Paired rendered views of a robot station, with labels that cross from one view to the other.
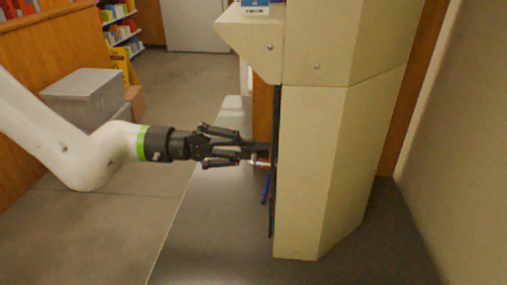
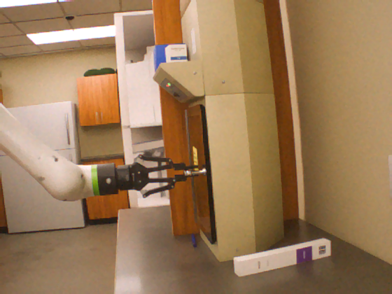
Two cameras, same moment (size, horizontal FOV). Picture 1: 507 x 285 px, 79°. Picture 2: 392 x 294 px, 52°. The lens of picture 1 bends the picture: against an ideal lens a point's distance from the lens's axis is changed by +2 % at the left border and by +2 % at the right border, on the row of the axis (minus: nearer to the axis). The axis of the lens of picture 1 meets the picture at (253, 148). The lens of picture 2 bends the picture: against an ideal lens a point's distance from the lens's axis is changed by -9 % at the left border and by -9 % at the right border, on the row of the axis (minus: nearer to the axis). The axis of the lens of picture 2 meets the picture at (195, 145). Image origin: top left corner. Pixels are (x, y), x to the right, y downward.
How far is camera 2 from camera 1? 0.76 m
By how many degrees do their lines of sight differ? 34
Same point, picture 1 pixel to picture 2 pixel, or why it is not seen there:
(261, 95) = (173, 156)
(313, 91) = (225, 97)
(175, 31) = (18, 208)
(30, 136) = (33, 150)
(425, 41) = (283, 99)
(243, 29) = (178, 64)
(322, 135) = (236, 128)
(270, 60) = (196, 80)
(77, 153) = (64, 162)
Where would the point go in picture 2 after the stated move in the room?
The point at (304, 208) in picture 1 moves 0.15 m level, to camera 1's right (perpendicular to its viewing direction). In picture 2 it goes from (236, 197) to (284, 190)
